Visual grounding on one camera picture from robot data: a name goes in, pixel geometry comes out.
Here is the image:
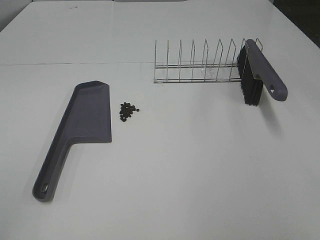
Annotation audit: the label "pile of coffee beans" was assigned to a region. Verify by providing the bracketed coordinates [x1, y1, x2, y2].
[119, 102, 140, 122]

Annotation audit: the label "grey plastic dustpan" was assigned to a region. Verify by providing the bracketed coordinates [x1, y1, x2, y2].
[32, 80, 112, 202]

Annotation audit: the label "grey hand brush black bristles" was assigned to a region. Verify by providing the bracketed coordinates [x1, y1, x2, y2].
[237, 39, 288, 106]

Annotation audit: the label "chrome wire dish rack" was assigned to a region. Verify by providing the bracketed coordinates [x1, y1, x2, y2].
[153, 38, 249, 84]

